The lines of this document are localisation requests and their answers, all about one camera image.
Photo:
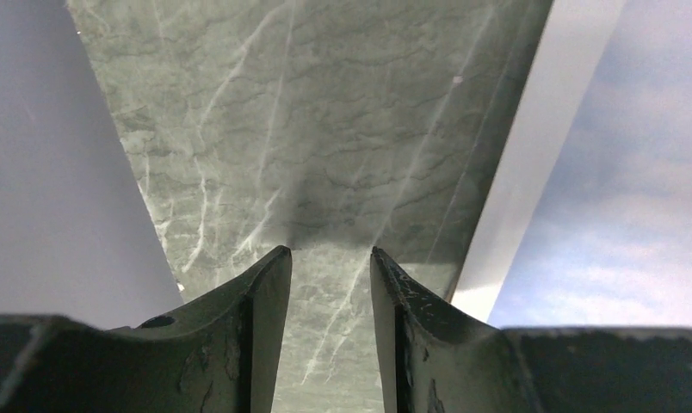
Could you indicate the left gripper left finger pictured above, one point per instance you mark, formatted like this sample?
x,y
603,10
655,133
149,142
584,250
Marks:
x,y
217,353

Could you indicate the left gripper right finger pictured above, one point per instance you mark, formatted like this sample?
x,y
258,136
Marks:
x,y
435,358

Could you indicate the hot air balloon photo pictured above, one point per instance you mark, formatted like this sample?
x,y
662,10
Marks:
x,y
589,219

